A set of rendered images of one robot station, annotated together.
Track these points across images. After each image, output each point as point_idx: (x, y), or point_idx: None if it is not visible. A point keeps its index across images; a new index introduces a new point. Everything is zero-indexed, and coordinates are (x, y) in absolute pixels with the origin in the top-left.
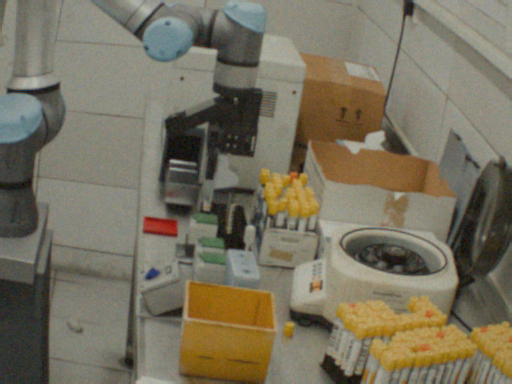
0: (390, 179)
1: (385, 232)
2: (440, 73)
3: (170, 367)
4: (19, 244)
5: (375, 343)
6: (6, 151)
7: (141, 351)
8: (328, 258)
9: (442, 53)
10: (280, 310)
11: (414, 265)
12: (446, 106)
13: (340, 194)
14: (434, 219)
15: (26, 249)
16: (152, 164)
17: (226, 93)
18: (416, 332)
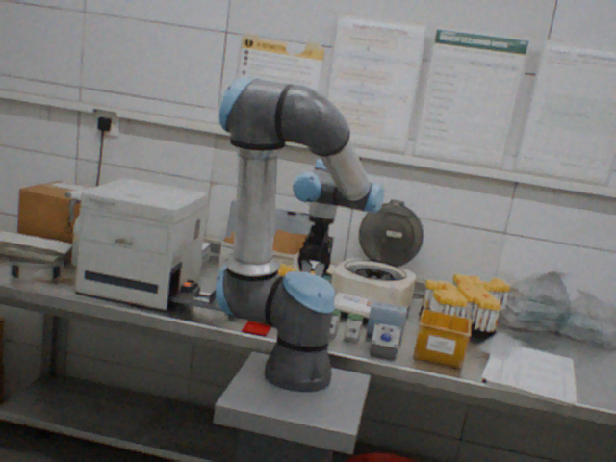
0: None
1: (346, 266)
2: (190, 167)
3: (455, 370)
4: (341, 375)
5: (484, 302)
6: (332, 316)
7: (440, 373)
8: (362, 289)
9: (190, 153)
10: None
11: (385, 272)
12: (213, 189)
13: (296, 260)
14: None
15: (348, 374)
16: (130, 306)
17: (332, 222)
18: (470, 292)
